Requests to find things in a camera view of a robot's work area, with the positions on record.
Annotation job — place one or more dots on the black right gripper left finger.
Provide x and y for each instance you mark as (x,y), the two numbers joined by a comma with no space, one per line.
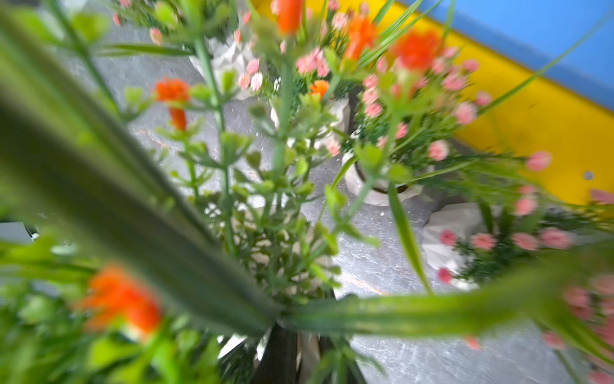
(279,362)

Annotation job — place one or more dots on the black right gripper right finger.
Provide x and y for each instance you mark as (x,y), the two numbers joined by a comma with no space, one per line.
(338,362)

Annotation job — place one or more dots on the orange flower pot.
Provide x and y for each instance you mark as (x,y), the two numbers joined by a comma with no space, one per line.
(182,234)

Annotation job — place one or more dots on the yellow pink blue wooden rack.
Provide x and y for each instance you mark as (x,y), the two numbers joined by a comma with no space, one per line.
(550,63)

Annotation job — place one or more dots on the pink flower pot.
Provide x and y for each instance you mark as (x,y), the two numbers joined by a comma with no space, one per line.
(552,263)
(225,32)
(411,107)
(336,31)

